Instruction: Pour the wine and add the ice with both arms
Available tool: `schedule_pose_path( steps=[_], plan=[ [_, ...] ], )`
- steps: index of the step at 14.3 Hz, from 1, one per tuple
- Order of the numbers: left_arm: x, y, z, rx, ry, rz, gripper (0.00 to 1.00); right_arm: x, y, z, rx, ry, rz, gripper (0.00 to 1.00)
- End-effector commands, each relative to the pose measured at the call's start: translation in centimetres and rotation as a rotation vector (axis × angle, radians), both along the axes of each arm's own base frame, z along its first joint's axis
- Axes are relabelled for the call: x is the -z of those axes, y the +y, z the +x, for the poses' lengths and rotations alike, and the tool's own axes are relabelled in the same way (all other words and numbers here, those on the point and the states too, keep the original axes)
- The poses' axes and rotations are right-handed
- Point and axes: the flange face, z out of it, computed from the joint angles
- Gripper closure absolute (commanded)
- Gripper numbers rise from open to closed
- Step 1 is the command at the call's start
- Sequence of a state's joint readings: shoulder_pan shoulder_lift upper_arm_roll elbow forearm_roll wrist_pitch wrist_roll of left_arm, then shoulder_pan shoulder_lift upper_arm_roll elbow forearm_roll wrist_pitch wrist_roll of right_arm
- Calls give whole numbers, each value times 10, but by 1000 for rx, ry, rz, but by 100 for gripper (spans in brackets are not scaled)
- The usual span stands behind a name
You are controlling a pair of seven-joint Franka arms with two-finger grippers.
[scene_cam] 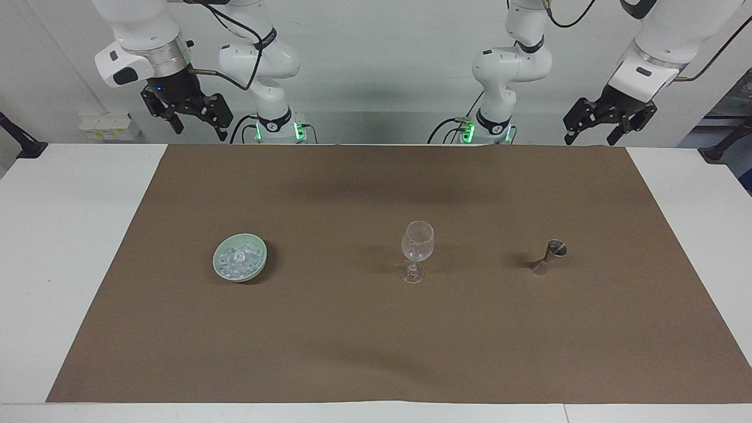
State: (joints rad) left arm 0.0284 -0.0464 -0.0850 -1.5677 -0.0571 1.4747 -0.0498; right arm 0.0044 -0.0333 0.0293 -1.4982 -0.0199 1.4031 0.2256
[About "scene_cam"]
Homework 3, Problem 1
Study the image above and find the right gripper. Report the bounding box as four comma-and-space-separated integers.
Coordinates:
140, 66, 234, 142

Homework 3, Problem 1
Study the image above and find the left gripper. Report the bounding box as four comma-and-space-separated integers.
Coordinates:
563, 84, 658, 147

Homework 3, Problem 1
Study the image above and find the clear wine glass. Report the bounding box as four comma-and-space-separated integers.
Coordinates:
399, 220, 435, 284

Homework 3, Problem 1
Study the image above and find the black stand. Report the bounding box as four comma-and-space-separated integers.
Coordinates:
697, 117, 752, 163
0, 111, 49, 160

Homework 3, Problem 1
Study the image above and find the metal jigger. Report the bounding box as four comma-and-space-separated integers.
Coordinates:
531, 239, 569, 276

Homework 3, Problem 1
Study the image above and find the green bowl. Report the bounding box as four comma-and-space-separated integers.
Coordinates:
212, 233, 268, 283

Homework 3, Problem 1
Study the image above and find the black cable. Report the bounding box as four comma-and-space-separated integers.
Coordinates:
543, 0, 597, 29
229, 114, 260, 145
673, 18, 752, 83
183, 0, 266, 92
427, 90, 487, 145

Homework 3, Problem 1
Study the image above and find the white wall socket box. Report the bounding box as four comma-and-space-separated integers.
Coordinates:
78, 113, 142, 142

